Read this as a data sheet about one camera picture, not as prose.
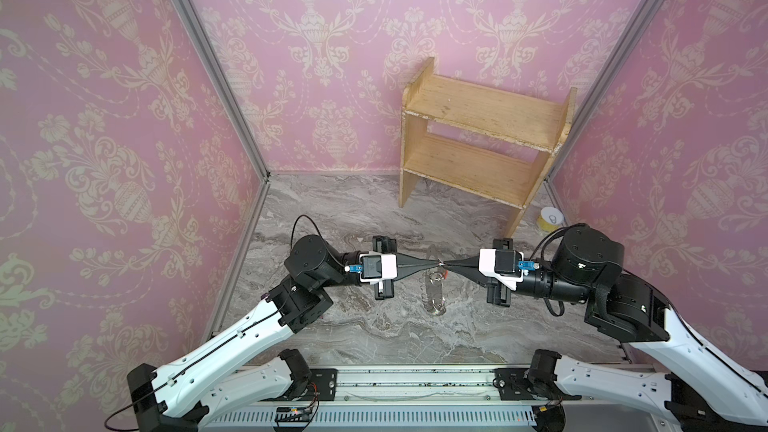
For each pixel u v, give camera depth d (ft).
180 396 1.28
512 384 2.39
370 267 1.27
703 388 1.29
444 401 2.41
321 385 2.43
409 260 1.60
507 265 1.22
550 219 3.28
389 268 1.30
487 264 1.24
